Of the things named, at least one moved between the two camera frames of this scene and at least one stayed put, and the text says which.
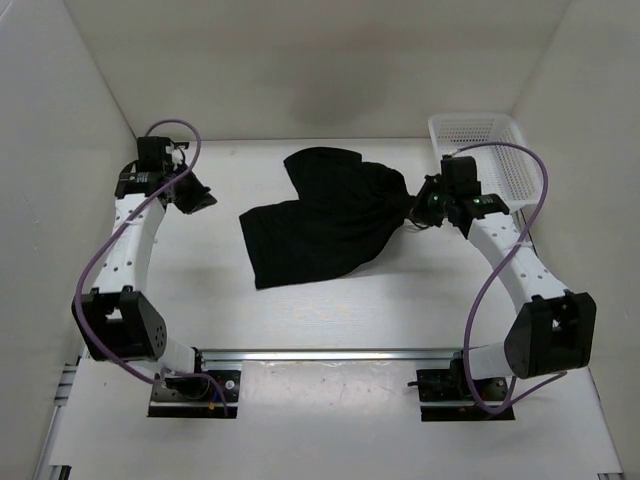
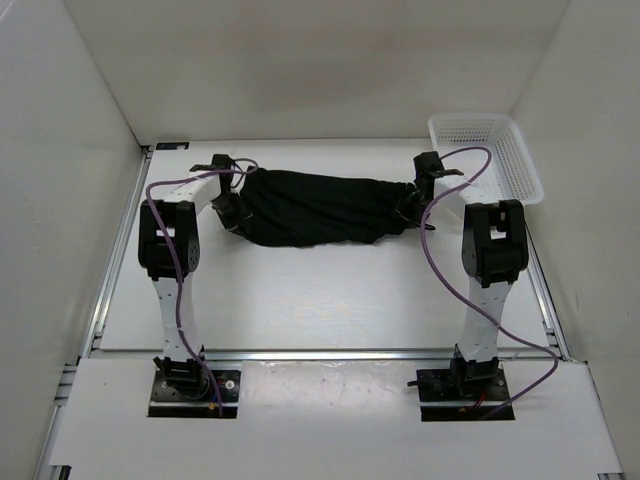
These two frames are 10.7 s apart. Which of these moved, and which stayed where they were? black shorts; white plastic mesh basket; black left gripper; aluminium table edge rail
Moved: black left gripper; black shorts
Stayed: aluminium table edge rail; white plastic mesh basket
